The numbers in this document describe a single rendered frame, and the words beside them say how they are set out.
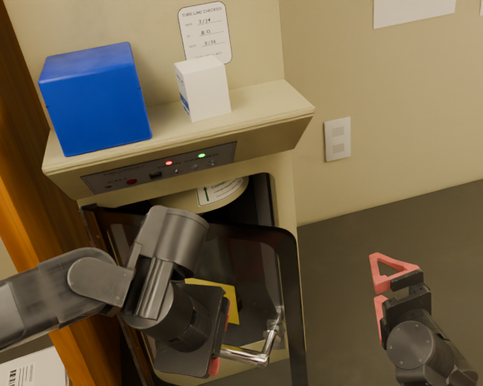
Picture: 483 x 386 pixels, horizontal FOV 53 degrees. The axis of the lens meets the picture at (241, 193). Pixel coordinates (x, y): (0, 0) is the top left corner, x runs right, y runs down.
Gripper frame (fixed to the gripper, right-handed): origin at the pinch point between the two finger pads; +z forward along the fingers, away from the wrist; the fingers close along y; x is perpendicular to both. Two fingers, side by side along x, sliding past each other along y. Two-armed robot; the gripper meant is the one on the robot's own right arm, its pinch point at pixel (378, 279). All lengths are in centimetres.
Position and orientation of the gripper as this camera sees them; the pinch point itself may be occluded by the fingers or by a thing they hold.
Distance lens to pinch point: 78.8
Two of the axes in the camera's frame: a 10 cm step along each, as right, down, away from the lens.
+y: -2.3, -7.8, -5.8
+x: -9.4, 3.4, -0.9
